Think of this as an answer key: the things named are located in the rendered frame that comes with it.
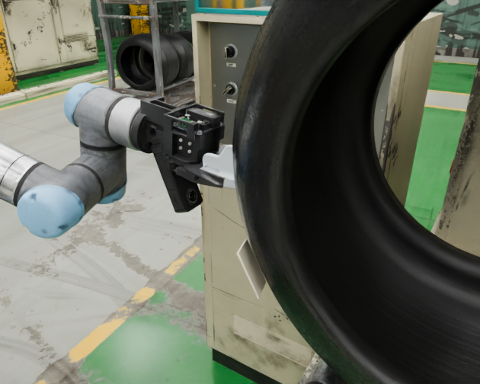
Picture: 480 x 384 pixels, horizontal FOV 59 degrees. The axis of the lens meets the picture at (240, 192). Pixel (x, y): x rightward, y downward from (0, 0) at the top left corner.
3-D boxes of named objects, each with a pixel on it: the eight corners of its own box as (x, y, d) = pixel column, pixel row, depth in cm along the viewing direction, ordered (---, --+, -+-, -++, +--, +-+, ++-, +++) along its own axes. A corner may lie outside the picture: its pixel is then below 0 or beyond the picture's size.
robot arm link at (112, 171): (61, 209, 70) (56, 148, 65) (95, 181, 80) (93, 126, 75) (105, 220, 69) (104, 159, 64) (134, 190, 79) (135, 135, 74)
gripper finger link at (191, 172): (217, 182, 55) (165, 160, 59) (216, 192, 56) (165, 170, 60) (237, 170, 59) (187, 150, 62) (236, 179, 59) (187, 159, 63)
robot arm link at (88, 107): (98, 123, 77) (97, 75, 73) (143, 142, 72) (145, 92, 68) (61, 133, 70) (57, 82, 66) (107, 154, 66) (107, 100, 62)
